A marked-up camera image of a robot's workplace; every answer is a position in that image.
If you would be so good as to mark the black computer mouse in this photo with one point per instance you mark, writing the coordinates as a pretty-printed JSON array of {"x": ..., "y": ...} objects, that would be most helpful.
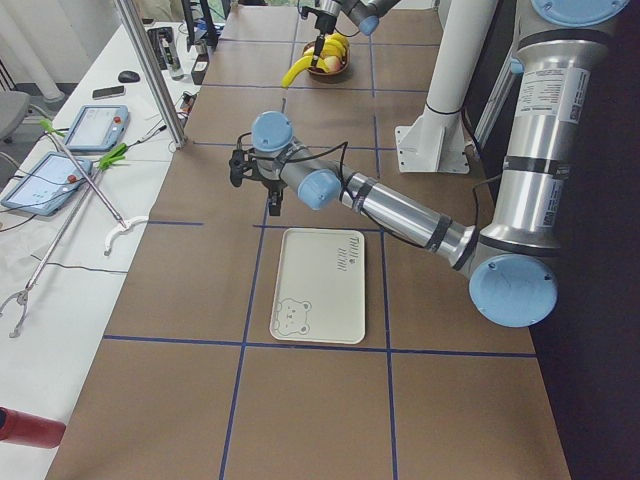
[{"x": 128, "y": 76}]

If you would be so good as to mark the near teach pendant tablet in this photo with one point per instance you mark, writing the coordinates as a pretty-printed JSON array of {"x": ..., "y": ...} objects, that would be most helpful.
[{"x": 46, "y": 187}]

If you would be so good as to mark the small black box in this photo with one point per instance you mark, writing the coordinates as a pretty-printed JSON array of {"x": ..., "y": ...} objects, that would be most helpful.
[{"x": 198, "y": 71}]

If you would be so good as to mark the brown wicker basket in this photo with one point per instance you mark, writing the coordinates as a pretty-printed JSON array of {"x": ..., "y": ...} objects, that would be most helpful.
[{"x": 318, "y": 71}]

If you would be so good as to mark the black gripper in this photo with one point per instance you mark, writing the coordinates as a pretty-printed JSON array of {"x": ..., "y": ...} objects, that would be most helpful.
[
  {"x": 323, "y": 23},
  {"x": 273, "y": 186}
]

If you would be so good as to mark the far teach pendant tablet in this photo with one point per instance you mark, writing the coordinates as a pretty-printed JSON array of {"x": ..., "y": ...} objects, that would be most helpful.
[{"x": 97, "y": 128}]

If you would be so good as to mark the black smartphone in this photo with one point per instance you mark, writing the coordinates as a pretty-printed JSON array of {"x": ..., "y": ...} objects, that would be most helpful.
[{"x": 108, "y": 92}]

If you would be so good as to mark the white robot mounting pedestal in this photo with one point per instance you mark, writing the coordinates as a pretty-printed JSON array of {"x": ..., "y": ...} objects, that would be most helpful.
[{"x": 435, "y": 142}]

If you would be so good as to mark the teach pendant tablet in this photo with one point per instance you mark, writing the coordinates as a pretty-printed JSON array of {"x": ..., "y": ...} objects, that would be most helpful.
[
  {"x": 97, "y": 128},
  {"x": 46, "y": 187}
]

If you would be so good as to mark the yellow banana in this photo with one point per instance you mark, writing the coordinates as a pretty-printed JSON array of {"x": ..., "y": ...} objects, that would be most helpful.
[
  {"x": 298, "y": 67},
  {"x": 335, "y": 45}
]

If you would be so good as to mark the white hook reacher grabber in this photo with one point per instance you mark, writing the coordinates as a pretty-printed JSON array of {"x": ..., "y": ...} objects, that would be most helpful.
[{"x": 106, "y": 161}]

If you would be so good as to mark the red yellow apple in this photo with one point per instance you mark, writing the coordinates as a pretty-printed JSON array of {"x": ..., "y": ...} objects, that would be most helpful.
[{"x": 333, "y": 64}]

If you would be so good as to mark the aluminium frame post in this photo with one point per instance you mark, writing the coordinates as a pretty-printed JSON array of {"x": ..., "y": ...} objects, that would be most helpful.
[{"x": 144, "y": 52}]

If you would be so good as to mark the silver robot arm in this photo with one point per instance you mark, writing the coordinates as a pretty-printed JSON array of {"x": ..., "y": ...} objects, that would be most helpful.
[
  {"x": 556, "y": 46},
  {"x": 363, "y": 15}
]

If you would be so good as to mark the cream bear tray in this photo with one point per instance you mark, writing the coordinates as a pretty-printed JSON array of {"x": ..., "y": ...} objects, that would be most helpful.
[{"x": 320, "y": 288}]

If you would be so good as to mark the black keyboard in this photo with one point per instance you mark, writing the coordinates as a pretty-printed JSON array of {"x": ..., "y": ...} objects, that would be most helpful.
[{"x": 156, "y": 36}]

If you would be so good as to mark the red bottle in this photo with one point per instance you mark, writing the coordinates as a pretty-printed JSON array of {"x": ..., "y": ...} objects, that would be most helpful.
[{"x": 30, "y": 430}]

